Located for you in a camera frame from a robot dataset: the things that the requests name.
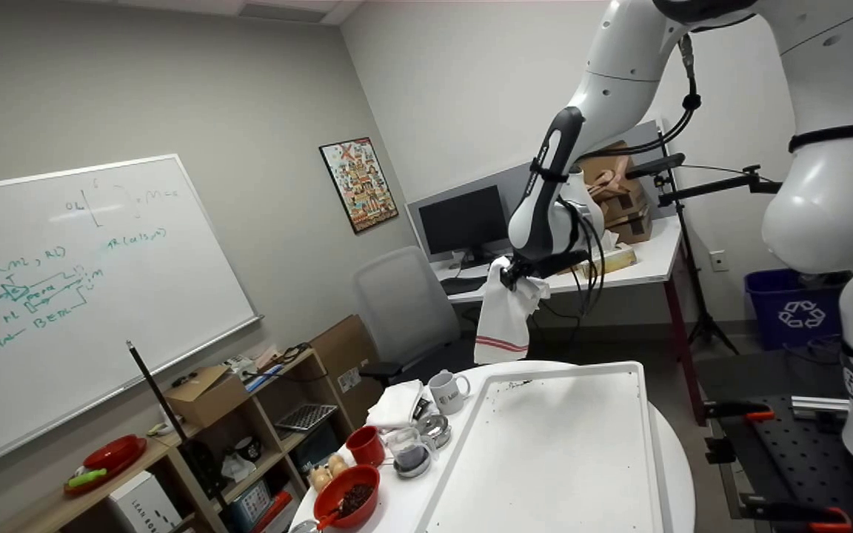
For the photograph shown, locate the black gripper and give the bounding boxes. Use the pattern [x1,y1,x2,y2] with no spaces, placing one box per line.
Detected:
[498,247,578,293]

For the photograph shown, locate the white towel with red stripes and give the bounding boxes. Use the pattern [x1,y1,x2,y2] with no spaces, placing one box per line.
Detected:
[470,251,554,367]

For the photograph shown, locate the white plastic tray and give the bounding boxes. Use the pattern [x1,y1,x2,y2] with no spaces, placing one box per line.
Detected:
[411,358,676,533]

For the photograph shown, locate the black keyboard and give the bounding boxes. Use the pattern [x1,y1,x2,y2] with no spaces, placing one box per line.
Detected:
[437,272,485,297]

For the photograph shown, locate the black computer monitor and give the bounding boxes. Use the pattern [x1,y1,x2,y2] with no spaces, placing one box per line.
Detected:
[414,184,512,261]

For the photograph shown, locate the tan wooden block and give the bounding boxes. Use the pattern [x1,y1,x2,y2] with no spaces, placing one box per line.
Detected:
[592,247,639,281]

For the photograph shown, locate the white office chair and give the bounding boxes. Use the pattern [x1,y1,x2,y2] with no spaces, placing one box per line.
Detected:
[352,242,477,374]

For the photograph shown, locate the cardboard box structure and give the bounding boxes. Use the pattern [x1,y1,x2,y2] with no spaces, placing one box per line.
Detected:
[578,146,658,248]

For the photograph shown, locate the white mug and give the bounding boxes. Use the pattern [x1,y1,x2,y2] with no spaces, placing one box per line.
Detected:
[427,367,473,418]

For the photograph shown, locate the white desk with red leg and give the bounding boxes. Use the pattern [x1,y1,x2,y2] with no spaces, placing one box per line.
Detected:
[437,218,707,430]

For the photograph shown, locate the stack of folded white towels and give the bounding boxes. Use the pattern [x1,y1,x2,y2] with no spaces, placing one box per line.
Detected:
[365,375,430,430]

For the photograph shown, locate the framed colourful poster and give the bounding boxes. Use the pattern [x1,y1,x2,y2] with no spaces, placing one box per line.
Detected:
[316,134,402,238]

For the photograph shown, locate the clear plastic container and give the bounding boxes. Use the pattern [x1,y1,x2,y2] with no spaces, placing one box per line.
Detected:
[380,420,424,455]

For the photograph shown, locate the small metal bowl dark contents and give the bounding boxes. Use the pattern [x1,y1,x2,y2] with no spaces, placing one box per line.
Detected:
[390,441,436,483]

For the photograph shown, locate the red cup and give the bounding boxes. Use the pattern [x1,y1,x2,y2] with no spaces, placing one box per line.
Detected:
[344,423,389,472]

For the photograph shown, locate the red bowl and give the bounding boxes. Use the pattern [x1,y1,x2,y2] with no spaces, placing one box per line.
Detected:
[312,466,384,533]

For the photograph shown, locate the blue recycling bin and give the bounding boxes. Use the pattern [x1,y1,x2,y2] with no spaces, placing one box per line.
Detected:
[744,266,849,352]

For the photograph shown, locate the red storage box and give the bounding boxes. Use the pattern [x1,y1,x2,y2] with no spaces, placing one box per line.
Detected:
[252,486,300,533]

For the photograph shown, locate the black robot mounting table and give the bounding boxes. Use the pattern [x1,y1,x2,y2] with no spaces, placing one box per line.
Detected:
[697,390,853,533]

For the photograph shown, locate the thin black pole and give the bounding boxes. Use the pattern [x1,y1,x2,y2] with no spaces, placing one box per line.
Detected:
[124,338,226,500]

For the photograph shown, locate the wooden shelf unit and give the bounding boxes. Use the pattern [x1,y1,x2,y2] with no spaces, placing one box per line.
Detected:
[8,347,355,533]

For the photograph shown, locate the whiteboard with green writing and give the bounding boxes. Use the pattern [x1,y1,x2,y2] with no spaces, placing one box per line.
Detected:
[0,152,264,486]

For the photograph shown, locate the red plastic dish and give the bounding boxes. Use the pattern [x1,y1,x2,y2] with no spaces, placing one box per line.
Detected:
[79,433,152,476]

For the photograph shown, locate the white printed box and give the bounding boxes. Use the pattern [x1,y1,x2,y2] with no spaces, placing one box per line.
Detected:
[107,472,187,533]

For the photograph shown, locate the green toy vegetable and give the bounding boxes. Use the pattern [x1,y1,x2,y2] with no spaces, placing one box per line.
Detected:
[61,467,112,498]

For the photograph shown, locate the black camera stand with boom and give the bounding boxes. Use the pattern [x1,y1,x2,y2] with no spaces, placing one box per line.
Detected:
[629,149,788,350]

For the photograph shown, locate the orange handled clamp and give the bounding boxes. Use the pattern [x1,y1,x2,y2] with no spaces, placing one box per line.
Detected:
[737,492,853,533]
[701,398,778,426]

